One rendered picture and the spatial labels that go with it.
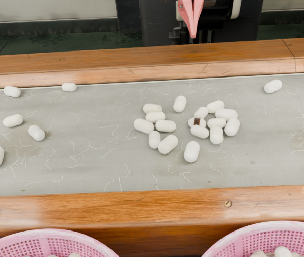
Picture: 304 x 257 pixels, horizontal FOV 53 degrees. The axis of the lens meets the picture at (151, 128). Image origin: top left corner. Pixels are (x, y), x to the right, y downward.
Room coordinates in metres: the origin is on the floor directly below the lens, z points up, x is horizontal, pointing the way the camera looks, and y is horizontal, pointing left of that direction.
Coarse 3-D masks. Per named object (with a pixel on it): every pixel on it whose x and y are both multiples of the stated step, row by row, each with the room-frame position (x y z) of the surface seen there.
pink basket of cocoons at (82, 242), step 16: (0, 240) 0.19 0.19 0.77; (16, 240) 0.19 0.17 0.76; (32, 240) 0.20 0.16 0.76; (48, 240) 0.19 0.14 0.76; (64, 240) 0.19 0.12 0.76; (80, 240) 0.19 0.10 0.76; (96, 240) 0.18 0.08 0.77; (0, 256) 0.18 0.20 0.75; (16, 256) 0.18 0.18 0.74; (32, 256) 0.19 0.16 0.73; (64, 256) 0.18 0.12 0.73; (96, 256) 0.17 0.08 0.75; (112, 256) 0.16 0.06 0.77
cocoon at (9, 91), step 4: (4, 88) 0.54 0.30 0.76; (8, 88) 0.54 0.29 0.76; (12, 88) 0.54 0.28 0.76; (16, 88) 0.54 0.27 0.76; (4, 92) 0.54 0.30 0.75; (8, 92) 0.53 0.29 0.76; (12, 92) 0.53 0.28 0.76; (16, 92) 0.53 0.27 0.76; (20, 92) 0.54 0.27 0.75; (12, 96) 0.53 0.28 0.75; (16, 96) 0.53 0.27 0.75
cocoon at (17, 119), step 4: (12, 116) 0.45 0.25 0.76; (16, 116) 0.44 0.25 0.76; (20, 116) 0.45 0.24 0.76; (4, 120) 0.44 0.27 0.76; (8, 120) 0.44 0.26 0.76; (12, 120) 0.44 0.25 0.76; (16, 120) 0.44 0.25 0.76; (20, 120) 0.44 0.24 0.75; (4, 124) 0.43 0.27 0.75; (8, 124) 0.43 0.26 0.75; (12, 124) 0.43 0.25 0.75; (16, 124) 0.44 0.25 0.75
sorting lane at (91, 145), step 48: (0, 96) 0.54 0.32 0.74; (48, 96) 0.53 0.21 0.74; (96, 96) 0.52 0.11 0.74; (144, 96) 0.50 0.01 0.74; (192, 96) 0.49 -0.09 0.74; (240, 96) 0.47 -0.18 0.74; (288, 96) 0.46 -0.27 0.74; (0, 144) 0.39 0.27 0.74; (48, 144) 0.38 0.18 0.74; (96, 144) 0.37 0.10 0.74; (144, 144) 0.36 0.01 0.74; (240, 144) 0.35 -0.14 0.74; (288, 144) 0.34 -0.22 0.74; (0, 192) 0.29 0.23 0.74; (48, 192) 0.28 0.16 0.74
